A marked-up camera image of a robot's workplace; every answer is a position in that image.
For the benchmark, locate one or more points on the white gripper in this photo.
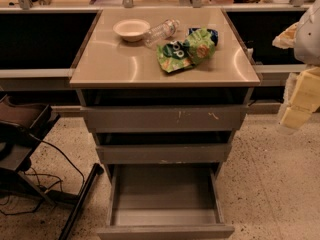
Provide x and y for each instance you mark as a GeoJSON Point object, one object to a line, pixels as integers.
{"type": "Point", "coordinates": [308, 39]}

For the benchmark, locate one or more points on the green rice chip bag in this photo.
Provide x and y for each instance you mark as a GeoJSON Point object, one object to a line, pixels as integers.
{"type": "Point", "coordinates": [178, 55]}

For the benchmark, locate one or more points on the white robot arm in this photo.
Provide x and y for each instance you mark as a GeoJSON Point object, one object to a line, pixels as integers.
{"type": "Point", "coordinates": [307, 46]}

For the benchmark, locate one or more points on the top grey drawer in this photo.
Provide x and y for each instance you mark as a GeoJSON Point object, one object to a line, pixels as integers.
{"type": "Point", "coordinates": [131, 119]}

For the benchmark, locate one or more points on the grey drawer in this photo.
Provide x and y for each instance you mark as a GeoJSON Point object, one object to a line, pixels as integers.
{"type": "Point", "coordinates": [164, 202]}
{"type": "Point", "coordinates": [163, 154]}
{"type": "Point", "coordinates": [131, 119]}

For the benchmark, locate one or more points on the grey drawer cabinet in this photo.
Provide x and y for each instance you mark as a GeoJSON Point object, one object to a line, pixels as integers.
{"type": "Point", "coordinates": [177, 102]}

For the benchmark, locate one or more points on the bottom grey drawer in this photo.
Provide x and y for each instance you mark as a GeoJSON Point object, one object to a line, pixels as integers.
{"type": "Point", "coordinates": [164, 202]}

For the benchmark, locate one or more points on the middle grey drawer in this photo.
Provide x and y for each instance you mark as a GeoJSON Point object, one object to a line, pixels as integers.
{"type": "Point", "coordinates": [163, 154]}

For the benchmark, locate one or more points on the blue soda can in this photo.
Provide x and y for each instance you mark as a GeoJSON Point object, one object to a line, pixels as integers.
{"type": "Point", "coordinates": [212, 32]}

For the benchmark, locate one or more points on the clear plastic water bottle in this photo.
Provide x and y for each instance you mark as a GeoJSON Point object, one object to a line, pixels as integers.
{"type": "Point", "coordinates": [160, 32]}

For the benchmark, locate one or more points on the white paper bowl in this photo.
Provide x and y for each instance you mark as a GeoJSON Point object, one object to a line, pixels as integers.
{"type": "Point", "coordinates": [131, 30]}

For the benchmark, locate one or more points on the black cart leg bar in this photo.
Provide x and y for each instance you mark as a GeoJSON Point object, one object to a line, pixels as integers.
{"type": "Point", "coordinates": [96, 170]}

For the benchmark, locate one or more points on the black cart with tray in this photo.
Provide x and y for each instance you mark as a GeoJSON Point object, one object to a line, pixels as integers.
{"type": "Point", "coordinates": [22, 128]}

